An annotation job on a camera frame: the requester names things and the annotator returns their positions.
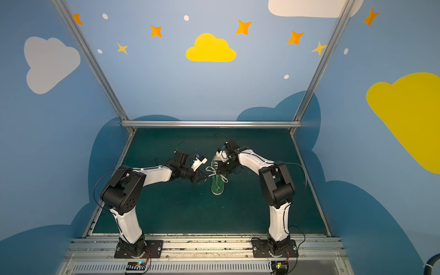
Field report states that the green canvas sneaker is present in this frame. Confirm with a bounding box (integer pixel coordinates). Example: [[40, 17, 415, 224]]
[[211, 157, 225, 195]]

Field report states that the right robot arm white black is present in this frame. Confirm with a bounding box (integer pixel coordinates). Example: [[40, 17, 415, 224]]
[[215, 139, 296, 250]]

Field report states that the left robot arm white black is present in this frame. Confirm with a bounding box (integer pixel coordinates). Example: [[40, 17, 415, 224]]
[[100, 151, 207, 246]]

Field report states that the left controller board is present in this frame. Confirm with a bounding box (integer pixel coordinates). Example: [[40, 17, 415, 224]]
[[124, 261, 147, 275]]

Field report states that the controller board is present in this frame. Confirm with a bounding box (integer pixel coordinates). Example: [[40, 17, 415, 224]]
[[124, 261, 147, 275], [270, 261, 289, 275]]

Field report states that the right controller board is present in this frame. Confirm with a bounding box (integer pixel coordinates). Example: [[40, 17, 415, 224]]
[[270, 261, 289, 275]]

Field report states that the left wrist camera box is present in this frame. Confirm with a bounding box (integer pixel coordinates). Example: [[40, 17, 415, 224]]
[[191, 154, 207, 171]]

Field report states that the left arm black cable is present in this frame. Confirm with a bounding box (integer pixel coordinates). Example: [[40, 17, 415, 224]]
[[92, 140, 198, 210]]

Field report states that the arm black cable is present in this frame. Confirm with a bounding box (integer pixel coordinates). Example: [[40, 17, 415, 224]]
[[92, 140, 198, 210], [281, 162, 308, 255]]

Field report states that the back aluminium frame bar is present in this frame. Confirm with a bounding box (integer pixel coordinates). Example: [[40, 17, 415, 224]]
[[121, 120, 301, 128]]

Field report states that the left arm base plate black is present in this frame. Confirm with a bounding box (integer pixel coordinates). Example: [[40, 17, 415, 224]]
[[114, 238, 163, 259]]

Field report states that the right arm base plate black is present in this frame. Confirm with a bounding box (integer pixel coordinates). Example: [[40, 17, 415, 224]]
[[250, 238, 299, 258]]

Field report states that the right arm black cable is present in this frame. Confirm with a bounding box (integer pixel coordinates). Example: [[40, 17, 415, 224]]
[[281, 162, 308, 255]]

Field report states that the front aluminium rail bed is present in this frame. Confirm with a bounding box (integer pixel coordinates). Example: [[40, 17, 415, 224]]
[[57, 234, 354, 275]]

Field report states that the right aluminium frame post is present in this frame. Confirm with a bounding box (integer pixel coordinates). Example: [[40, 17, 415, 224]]
[[289, 0, 357, 137]]

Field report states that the aluminium frame post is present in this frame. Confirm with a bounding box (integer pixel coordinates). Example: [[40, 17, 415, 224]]
[[52, 0, 129, 122], [289, 0, 357, 137]]

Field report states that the left aluminium frame post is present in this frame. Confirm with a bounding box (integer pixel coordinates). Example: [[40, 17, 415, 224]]
[[52, 0, 129, 122]]

